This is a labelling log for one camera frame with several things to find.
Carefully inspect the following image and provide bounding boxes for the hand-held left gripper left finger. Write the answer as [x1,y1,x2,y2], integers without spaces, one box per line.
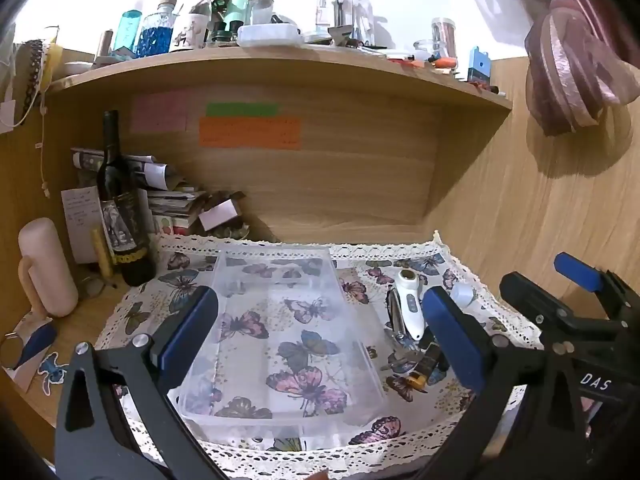
[54,286,226,480]

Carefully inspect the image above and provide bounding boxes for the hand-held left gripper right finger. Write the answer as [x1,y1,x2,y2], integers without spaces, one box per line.
[422,286,587,480]

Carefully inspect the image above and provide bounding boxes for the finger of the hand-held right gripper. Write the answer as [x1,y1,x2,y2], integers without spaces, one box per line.
[554,253,640,318]
[499,271,608,331]

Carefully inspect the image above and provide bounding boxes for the black yellow small tool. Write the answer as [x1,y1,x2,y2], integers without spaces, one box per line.
[400,344,448,391]

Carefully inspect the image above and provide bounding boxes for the white handheld massager device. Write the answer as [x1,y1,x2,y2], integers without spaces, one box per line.
[392,269,429,343]

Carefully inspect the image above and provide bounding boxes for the silver metal tube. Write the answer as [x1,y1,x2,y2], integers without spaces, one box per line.
[386,287,406,341]

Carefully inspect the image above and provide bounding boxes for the clear plastic storage box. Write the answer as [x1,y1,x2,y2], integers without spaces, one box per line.
[177,245,396,453]

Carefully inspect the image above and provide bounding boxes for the butterfly print lace cloth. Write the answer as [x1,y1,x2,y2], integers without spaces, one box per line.
[92,230,546,480]

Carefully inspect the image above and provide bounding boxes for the small white cap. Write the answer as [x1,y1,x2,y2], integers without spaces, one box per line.
[450,282,478,308]

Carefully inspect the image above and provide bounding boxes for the pile of small caps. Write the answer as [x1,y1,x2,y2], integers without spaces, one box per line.
[210,220,251,241]

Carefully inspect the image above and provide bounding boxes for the fruit print box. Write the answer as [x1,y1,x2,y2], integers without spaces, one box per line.
[152,215,193,236]

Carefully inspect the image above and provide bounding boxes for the yellow lip balm tube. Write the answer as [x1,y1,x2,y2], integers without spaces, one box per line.
[90,228,115,278]

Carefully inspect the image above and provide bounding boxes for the small pink white box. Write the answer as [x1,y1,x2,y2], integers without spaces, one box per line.
[199,199,238,231]

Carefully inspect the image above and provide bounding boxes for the dark wine bottle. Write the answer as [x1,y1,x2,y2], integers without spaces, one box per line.
[96,110,157,287]

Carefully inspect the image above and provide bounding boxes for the stack of papers and booklets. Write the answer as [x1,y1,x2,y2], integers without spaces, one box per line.
[70,147,211,236]

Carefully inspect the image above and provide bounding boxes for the blue cartoon sticker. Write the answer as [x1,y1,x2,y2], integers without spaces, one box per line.
[37,352,68,393]

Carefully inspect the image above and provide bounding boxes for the pale pink mug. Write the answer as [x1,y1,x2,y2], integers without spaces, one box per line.
[17,217,80,318]

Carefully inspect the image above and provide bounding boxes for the white handwritten note paper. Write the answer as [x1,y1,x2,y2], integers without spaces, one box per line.
[61,186,106,264]

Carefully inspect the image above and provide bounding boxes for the pink tied curtain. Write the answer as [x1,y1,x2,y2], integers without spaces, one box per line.
[460,0,640,137]

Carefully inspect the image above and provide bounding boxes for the orange sticky note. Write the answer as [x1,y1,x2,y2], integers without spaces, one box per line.
[199,116,302,149]

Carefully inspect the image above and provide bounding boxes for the pink sticky note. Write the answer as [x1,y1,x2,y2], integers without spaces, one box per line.
[130,92,190,133]

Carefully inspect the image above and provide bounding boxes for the small blue box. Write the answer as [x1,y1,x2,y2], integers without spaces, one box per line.
[467,46,492,83]

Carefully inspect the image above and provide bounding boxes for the green sticky note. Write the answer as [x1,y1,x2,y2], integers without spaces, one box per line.
[206,102,279,117]

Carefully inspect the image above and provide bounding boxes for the glitter filled jar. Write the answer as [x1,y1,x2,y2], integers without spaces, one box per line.
[431,17,457,58]

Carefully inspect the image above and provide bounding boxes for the blue bead glass bottle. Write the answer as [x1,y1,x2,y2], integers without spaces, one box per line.
[136,0,180,58]

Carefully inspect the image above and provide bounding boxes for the white printed mug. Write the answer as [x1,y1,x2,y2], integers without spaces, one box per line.
[170,12,210,53]

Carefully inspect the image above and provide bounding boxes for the dark green binoculars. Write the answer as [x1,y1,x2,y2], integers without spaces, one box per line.
[210,20,244,43]

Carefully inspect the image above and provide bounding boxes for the teal liquid bottle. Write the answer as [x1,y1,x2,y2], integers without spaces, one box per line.
[114,10,143,53]

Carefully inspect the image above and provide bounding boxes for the white oblong case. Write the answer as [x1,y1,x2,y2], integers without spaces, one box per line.
[236,24,301,48]

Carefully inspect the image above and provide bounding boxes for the clear acrylic organizer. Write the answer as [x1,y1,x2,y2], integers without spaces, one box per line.
[315,0,376,46]

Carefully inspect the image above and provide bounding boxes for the mint green bottle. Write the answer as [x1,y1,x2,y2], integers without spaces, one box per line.
[227,0,253,26]

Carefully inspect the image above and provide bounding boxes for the round metal ring lens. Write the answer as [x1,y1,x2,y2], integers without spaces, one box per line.
[80,275,118,297]

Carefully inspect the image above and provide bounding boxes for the round mirror blue handle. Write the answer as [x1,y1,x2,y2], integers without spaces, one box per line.
[0,322,57,371]

